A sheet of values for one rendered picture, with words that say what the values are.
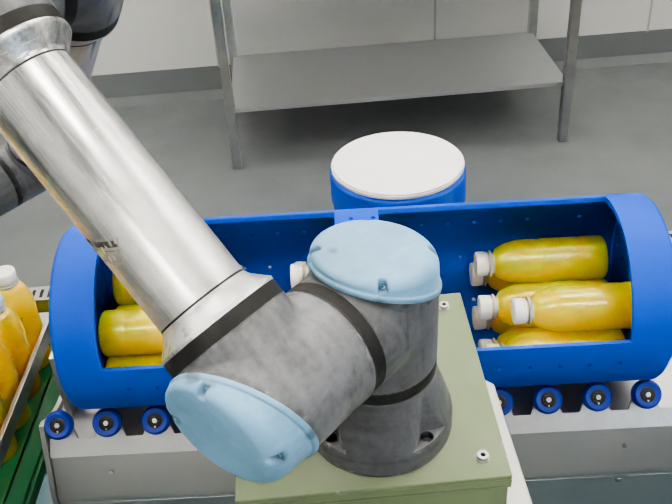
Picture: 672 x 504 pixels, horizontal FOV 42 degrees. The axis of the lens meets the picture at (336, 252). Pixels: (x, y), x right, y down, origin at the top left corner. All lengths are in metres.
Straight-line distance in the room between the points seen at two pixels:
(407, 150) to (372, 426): 1.11
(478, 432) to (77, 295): 0.61
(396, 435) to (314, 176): 3.10
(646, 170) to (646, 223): 2.71
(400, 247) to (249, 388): 0.20
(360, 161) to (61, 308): 0.80
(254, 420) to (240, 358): 0.05
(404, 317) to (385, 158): 1.12
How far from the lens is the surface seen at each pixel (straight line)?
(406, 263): 0.75
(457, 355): 0.99
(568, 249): 1.38
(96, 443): 1.43
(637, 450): 1.47
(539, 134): 4.24
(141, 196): 0.71
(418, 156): 1.85
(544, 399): 1.38
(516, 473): 1.03
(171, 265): 0.70
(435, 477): 0.88
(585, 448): 1.44
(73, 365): 1.29
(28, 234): 3.84
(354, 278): 0.72
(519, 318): 1.31
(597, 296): 1.32
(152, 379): 1.28
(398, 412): 0.83
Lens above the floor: 1.92
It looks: 35 degrees down
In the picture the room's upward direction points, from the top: 4 degrees counter-clockwise
